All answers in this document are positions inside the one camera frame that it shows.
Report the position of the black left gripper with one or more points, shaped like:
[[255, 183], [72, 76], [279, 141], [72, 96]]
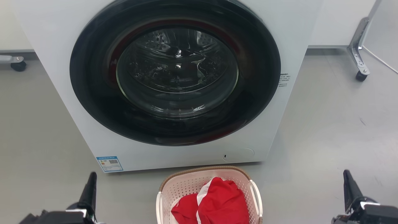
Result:
[[59, 217]]

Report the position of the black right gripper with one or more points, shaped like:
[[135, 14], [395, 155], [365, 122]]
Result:
[[373, 213]]

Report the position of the white perforated laundry basket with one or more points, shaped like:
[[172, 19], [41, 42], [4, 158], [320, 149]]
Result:
[[183, 186]]

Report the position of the blue energy label sticker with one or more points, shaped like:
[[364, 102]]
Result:
[[109, 164]]

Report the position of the black round washer door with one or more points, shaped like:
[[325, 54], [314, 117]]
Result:
[[93, 93]]

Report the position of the black caster wheel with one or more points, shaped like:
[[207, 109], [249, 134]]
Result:
[[18, 66], [361, 76]]

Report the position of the red and white garment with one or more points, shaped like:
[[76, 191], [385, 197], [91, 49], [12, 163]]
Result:
[[222, 202]]

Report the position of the angled grey metal stand leg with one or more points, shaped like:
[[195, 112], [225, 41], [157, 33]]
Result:
[[358, 46]]

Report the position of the white front-load washing machine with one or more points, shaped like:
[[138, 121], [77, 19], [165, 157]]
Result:
[[56, 46]]

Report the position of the flat grey metal stand leg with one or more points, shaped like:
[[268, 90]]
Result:
[[11, 58]]

